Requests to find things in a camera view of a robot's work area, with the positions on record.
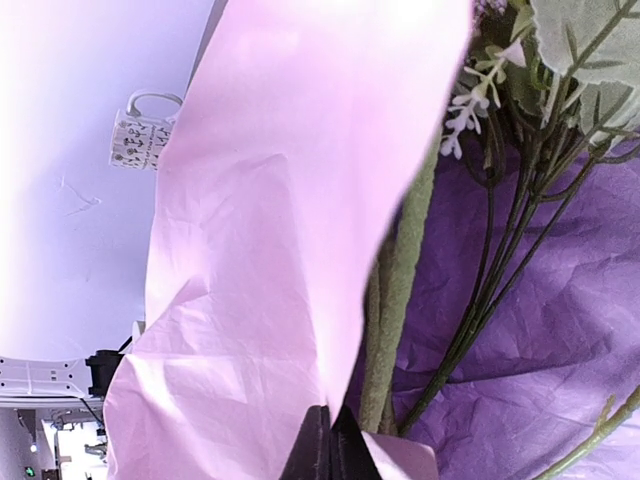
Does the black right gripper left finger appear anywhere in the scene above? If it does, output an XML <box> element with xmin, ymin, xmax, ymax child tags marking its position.
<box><xmin>280</xmin><ymin>405</ymin><xmax>331</xmax><ymax>480</ymax></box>

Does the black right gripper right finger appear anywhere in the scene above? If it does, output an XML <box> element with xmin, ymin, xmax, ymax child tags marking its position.
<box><xmin>329</xmin><ymin>405</ymin><xmax>382</xmax><ymax>480</ymax></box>

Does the purple tissue paper sheet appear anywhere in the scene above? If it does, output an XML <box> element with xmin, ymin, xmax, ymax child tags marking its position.
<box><xmin>105</xmin><ymin>1</ymin><xmax>639</xmax><ymax>479</ymax></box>

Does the white purple flower bunch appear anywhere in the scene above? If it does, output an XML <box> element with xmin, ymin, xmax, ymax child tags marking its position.
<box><xmin>399</xmin><ymin>0</ymin><xmax>639</xmax><ymax>434</ymax></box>

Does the pink flower bunch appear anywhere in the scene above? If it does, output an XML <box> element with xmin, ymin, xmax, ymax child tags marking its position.
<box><xmin>359</xmin><ymin>130</ymin><xmax>442</xmax><ymax>435</ymax></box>

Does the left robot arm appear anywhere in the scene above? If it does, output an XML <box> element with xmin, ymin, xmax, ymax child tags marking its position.
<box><xmin>1</xmin><ymin>321</ymin><xmax>146</xmax><ymax>408</ymax></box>

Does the patterned mug yellow inside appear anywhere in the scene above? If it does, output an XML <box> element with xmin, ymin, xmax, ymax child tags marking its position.
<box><xmin>109</xmin><ymin>90</ymin><xmax>183</xmax><ymax>170</ymax></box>

